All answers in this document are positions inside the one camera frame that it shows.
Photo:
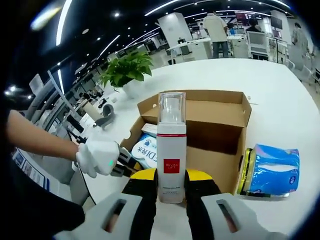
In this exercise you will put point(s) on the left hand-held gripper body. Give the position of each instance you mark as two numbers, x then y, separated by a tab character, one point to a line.
105	155

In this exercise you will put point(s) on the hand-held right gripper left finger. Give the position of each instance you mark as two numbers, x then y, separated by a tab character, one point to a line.
100	217

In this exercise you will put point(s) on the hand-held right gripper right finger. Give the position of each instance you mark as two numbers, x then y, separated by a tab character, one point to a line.
225	220

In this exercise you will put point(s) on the white blue wet wipes pack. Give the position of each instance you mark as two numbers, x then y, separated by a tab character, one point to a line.
145	152

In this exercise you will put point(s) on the white pump bottle red label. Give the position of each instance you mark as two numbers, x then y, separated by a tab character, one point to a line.
171	150

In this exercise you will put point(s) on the blue soft tissue pack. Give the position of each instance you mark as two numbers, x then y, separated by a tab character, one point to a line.
272	170

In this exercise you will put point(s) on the brown cardboard shoe box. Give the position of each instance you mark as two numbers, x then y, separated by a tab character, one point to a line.
215	130

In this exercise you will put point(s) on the grey headset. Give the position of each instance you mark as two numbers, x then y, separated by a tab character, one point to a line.
107	117

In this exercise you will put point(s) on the black tall device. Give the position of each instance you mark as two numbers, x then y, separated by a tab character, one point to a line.
76	125

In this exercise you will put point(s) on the white cylinder bottle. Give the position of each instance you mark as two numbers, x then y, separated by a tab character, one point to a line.
90	111

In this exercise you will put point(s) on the person's black shirt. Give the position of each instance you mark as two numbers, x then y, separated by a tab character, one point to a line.
37	212

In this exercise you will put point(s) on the green potted plant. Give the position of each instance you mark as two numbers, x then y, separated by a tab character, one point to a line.
125	70

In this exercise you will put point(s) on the white office desk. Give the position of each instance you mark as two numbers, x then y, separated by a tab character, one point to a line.
187	48

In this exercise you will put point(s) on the white office chair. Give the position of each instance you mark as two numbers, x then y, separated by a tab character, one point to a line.
257	43

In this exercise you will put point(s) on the dark hanging monitor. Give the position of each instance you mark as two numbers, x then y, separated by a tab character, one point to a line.
277	23

